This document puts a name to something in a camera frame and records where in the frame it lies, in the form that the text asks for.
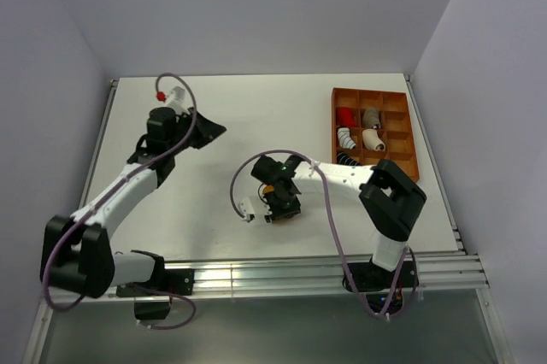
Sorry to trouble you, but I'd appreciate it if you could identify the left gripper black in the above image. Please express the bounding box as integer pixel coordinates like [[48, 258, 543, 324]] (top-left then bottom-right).
[[168, 108, 227, 156]]

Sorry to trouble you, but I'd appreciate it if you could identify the mustard yellow sock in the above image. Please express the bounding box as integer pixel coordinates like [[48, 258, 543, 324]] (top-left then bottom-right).
[[261, 184, 296, 226]]

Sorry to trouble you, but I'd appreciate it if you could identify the black white striped sock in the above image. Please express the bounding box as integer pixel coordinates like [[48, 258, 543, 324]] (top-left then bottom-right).
[[336, 151, 361, 167]]

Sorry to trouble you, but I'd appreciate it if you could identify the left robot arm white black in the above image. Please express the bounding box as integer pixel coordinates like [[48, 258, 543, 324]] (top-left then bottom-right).
[[40, 108, 226, 298]]

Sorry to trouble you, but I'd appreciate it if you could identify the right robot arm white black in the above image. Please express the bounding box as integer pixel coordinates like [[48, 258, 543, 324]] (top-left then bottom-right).
[[251, 155, 426, 287]]

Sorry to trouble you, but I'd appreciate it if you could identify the white grey striped rolled sock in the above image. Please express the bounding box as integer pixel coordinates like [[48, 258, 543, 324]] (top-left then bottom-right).
[[337, 126, 356, 150]]

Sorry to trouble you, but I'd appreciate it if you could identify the red rolled sock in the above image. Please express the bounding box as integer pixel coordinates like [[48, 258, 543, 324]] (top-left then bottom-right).
[[336, 107, 356, 128]]

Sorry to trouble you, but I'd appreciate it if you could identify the beige rolled sock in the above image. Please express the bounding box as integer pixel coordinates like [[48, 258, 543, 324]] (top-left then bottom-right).
[[362, 129, 386, 151]]

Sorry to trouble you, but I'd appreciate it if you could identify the brown grey rolled sock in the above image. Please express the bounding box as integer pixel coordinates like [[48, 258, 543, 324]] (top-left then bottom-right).
[[362, 107, 381, 129]]

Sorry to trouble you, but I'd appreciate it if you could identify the orange compartment tray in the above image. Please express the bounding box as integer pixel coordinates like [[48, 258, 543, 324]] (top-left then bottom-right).
[[331, 87, 420, 181]]

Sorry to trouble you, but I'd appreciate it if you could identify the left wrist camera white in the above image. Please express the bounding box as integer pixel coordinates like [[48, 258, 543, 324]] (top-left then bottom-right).
[[156, 86, 185, 115]]

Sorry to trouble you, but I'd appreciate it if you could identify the aluminium front rail frame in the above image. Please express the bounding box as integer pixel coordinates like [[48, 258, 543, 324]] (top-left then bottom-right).
[[23, 252, 514, 363]]

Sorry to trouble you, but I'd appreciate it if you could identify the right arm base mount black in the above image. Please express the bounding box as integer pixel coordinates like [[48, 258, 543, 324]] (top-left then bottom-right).
[[349, 261, 420, 314]]

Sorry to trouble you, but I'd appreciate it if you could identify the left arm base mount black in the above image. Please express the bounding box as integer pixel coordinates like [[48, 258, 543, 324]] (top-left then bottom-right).
[[115, 268, 195, 324]]

